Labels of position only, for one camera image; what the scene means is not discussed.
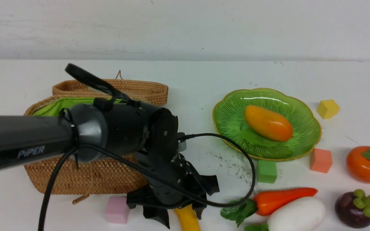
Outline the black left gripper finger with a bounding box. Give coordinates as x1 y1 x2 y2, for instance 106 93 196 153
191 175 220 220
143 206 170 229

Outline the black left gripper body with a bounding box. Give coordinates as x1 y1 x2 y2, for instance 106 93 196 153
127 151 205 209

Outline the yellow toy banana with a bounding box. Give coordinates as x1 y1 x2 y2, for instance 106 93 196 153
174 205 201 231

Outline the orange yellow toy mango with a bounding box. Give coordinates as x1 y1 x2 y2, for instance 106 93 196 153
244 105 293 142

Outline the white toy radish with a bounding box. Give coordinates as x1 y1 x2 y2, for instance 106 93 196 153
245 197 327 231

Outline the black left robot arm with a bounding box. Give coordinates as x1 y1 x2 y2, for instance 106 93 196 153
0 98 219 231

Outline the pink foam cube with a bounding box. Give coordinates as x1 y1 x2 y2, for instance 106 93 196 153
105 196 130 225

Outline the orange toy carrot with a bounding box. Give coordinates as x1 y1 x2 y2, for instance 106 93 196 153
220 187 318 227

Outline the green foam cube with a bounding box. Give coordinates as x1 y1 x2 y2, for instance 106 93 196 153
256 159 278 184

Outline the green glass leaf plate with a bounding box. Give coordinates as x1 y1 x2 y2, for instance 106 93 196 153
212 88 322 161

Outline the woven rattan basket lid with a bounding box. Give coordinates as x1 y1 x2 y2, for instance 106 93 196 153
52 71 169 106

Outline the orange foam cube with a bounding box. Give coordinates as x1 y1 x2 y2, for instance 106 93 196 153
310 148 333 174

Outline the woven rattan basket green lining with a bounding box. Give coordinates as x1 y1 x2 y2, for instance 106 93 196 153
24 96 160 205

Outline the yellow foam cube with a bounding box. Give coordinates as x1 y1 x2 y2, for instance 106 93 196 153
317 99 340 119

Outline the purple toy mangosteen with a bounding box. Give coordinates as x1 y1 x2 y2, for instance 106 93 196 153
334 189 370 229

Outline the orange toy persimmon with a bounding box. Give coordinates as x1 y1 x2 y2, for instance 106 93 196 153
346 146 370 183

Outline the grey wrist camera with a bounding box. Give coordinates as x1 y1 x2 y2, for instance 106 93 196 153
177 133 187 152

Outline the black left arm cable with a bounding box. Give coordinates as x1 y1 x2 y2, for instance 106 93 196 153
38 63 257 231

